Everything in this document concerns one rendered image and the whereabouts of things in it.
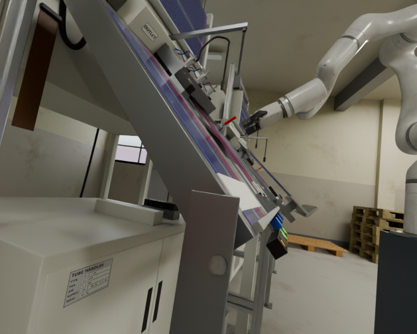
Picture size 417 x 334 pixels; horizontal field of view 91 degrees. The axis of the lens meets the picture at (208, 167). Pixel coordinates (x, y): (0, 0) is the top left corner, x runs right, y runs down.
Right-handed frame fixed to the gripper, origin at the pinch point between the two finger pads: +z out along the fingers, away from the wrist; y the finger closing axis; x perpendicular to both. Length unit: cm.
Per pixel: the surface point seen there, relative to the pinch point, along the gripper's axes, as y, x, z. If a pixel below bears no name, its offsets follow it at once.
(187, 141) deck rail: 60, 21, 6
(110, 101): 26, -27, 41
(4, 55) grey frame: 63, -14, 34
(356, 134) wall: -411, -32, -186
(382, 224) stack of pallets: -321, 123, -111
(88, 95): 35, -25, 42
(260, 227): 58, 34, 3
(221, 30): 19.6, -30.4, -8.3
